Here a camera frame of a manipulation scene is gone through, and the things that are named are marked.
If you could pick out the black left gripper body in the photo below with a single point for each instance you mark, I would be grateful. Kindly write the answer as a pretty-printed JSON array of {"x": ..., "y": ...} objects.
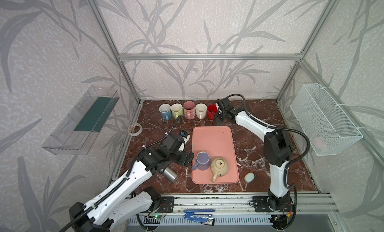
[{"x": 186, "y": 158}]

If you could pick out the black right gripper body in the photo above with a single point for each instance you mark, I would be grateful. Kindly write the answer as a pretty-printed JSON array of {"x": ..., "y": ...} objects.
[{"x": 220, "y": 114}]

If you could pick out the red mug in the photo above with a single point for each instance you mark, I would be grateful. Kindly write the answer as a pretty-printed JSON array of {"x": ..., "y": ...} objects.
[{"x": 212, "y": 110}]

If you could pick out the purple mug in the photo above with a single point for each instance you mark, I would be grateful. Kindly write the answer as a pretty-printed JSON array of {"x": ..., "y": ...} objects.
[{"x": 203, "y": 161}]

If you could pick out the white mug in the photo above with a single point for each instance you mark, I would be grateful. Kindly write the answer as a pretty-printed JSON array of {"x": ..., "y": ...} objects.
[{"x": 201, "y": 111}]

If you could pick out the pink mug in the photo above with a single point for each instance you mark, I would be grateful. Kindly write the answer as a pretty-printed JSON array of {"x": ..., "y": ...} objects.
[{"x": 189, "y": 110}]

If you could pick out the light green mug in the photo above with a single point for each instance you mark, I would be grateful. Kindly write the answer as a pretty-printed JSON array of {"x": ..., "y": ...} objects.
[{"x": 177, "y": 110}]

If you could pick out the blue flower mug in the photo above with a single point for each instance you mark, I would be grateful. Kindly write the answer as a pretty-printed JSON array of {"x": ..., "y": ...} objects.
[{"x": 165, "y": 110}]

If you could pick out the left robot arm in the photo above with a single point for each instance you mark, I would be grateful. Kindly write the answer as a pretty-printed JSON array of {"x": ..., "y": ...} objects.
[{"x": 112, "y": 207}]

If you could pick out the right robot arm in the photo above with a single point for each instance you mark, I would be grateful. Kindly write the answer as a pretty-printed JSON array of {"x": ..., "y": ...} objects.
[{"x": 277, "y": 145}]

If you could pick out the silver spray bottle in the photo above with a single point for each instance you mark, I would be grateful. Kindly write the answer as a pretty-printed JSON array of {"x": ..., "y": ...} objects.
[{"x": 170, "y": 175}]

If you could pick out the pink plastic tray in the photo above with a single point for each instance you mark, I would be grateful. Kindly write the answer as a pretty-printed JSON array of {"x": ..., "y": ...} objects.
[{"x": 217, "y": 141}]

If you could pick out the beige ceramic teapot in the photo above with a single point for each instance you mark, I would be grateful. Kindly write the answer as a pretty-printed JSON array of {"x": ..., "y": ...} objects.
[{"x": 219, "y": 167}]

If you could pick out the white tape roll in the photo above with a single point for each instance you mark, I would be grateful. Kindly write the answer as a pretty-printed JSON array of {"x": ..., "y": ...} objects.
[{"x": 135, "y": 129}]

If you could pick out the blue stapler tool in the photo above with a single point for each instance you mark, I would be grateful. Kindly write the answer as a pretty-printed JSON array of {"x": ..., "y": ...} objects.
[{"x": 201, "y": 216}]

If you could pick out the pale green soap bar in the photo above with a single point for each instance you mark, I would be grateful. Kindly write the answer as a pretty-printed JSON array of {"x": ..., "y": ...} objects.
[{"x": 249, "y": 177}]

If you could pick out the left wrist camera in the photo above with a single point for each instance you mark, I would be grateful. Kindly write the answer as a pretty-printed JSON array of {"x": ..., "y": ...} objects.
[{"x": 175, "y": 142}]

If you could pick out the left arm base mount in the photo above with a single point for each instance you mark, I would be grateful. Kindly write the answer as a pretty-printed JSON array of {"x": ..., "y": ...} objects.
[{"x": 163, "y": 205}]

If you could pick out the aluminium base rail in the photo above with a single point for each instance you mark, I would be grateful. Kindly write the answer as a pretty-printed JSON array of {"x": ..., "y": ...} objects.
[{"x": 241, "y": 203}]

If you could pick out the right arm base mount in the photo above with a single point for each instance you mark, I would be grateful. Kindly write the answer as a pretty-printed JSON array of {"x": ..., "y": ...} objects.
[{"x": 264, "y": 203}]

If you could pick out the horizontal aluminium frame bar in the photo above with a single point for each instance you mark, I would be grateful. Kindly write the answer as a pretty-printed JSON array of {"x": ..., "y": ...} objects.
[{"x": 198, "y": 56}]

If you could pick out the white wire basket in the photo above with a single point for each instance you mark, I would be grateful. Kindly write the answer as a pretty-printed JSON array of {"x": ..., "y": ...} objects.
[{"x": 329, "y": 128}]

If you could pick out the clear plastic wall shelf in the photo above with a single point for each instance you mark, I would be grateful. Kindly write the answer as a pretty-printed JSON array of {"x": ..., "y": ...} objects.
[{"x": 79, "y": 130}]

